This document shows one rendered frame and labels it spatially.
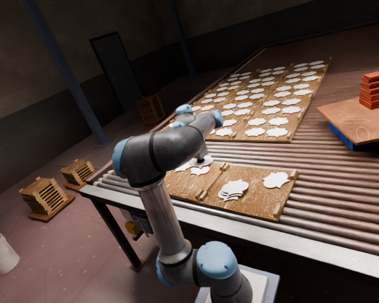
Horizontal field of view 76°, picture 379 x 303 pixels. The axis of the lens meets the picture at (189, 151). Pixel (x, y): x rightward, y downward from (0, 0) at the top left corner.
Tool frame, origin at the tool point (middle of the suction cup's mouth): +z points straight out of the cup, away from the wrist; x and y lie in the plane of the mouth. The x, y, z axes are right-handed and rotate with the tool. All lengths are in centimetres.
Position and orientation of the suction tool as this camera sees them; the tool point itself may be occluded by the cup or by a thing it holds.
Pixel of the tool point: (201, 162)
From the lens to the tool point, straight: 127.5
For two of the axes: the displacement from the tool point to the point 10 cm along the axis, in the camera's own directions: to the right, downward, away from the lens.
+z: 3.0, 8.4, 4.5
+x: -6.3, 5.3, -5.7
